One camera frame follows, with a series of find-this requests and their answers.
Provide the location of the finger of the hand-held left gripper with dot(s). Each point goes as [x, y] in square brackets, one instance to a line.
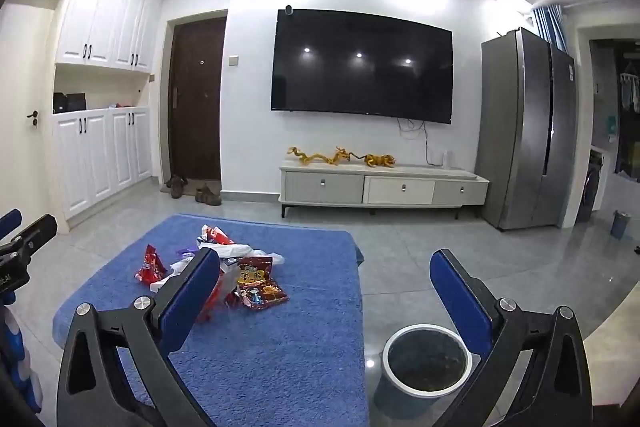
[32, 232]
[10, 221]

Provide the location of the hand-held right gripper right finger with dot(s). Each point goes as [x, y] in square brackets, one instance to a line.
[460, 299]

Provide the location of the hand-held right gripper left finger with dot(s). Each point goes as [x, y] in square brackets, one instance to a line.
[190, 294]

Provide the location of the white round waste bin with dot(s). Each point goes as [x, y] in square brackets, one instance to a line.
[425, 357]

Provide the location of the person's left forearm striped sleeve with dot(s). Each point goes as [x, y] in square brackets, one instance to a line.
[15, 357]

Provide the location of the clear crumpled plastic wrapper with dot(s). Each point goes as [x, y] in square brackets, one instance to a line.
[177, 268]

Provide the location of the purple wrapper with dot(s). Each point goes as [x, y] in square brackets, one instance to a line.
[186, 251]

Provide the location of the small red snack packet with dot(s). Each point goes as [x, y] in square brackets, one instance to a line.
[150, 264]

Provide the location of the dark red snack packet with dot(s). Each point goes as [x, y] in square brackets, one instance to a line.
[255, 274]

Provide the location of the colourful snack packet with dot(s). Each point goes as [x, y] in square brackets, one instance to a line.
[265, 296]

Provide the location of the blue terry table cloth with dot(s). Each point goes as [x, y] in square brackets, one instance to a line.
[275, 357]

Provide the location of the doormat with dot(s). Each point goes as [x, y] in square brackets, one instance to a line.
[192, 186]

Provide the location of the black box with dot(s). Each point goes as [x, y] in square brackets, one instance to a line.
[75, 102]

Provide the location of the white room door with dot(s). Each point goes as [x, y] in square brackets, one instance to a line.
[25, 82]

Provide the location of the golden tiger ornament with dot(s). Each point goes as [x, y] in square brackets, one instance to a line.
[380, 161]

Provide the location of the white television stand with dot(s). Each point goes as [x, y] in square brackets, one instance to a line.
[325, 187]

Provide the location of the small grey bin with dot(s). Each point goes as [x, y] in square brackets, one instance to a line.
[619, 227]

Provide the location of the silver refrigerator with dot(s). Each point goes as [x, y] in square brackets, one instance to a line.
[520, 132]

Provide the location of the dark brown entrance door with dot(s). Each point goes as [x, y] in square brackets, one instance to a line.
[195, 107]

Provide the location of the golden dragon ornament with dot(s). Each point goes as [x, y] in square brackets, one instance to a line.
[320, 157]

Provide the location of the blue curtain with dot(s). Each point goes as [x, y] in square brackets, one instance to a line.
[550, 27]

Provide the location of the white wall cabinet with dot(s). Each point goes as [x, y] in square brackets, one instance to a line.
[105, 17]

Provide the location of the wall light switch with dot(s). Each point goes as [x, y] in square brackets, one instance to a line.
[233, 61]

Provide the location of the wall-mounted black television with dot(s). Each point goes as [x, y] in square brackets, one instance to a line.
[360, 67]

